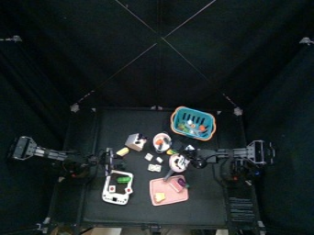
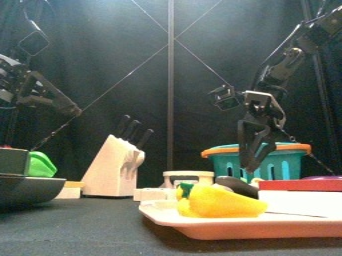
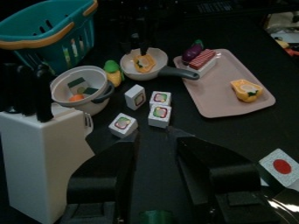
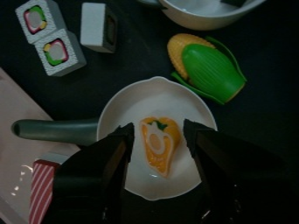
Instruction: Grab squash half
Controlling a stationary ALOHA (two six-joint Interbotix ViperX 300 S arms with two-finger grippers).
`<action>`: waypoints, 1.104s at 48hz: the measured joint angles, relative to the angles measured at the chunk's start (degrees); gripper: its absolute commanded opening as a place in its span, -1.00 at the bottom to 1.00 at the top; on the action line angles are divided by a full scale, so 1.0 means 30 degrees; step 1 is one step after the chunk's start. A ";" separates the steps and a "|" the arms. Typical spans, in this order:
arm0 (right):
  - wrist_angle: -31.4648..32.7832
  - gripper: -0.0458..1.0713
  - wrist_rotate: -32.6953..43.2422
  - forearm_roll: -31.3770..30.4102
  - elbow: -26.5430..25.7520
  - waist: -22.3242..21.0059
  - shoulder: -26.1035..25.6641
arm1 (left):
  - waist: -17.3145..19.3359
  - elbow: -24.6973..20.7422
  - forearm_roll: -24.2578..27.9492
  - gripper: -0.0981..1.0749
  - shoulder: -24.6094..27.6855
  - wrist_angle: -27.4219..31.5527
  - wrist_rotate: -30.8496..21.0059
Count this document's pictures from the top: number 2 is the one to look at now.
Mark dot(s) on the white cube red dot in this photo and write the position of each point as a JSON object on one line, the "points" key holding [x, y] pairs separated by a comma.
{"points": [[14, 161]]}

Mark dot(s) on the shiny black bowl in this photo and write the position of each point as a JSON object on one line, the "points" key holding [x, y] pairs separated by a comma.
{"points": [[27, 190]]}

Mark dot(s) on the bright green toy vegetable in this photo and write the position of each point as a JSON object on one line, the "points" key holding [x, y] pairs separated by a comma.
{"points": [[42, 165]]}

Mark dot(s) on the pink plastic tray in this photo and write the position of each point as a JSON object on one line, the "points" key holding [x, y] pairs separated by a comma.
{"points": [[241, 226]]}

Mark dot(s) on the red white toy cake slice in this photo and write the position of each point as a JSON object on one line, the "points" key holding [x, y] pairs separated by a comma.
{"points": [[302, 196]]}

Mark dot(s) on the teal basket orange rim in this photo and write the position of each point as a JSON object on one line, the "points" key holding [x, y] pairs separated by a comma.
{"points": [[285, 163]]}

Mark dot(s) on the white toy sushi cube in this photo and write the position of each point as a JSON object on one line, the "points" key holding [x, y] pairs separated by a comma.
{"points": [[165, 194], [143, 194]]}

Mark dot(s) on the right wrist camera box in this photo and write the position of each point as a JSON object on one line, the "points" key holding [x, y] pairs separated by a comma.
{"points": [[226, 97]]}

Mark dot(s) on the yellow toy squash half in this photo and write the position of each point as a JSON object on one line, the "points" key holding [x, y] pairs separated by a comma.
{"points": [[222, 201]]}

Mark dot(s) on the white toy pot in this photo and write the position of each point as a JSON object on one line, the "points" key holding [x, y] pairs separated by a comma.
{"points": [[189, 176]]}

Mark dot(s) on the white block yellow top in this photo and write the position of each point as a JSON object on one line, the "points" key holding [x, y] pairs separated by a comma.
{"points": [[70, 190]]}

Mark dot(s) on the vertical metal frame pole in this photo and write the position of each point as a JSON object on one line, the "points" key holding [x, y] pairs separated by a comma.
{"points": [[170, 83]]}

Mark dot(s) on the white knife block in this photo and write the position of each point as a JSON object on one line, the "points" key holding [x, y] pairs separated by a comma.
{"points": [[111, 170]]}

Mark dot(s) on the dark side frame post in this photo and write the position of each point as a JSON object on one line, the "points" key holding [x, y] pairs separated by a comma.
{"points": [[322, 100]]}

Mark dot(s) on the purple toy eggplant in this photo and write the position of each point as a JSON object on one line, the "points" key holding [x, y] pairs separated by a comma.
{"points": [[322, 178]]}

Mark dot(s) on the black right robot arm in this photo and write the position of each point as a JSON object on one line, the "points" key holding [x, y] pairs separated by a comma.
{"points": [[292, 60]]}

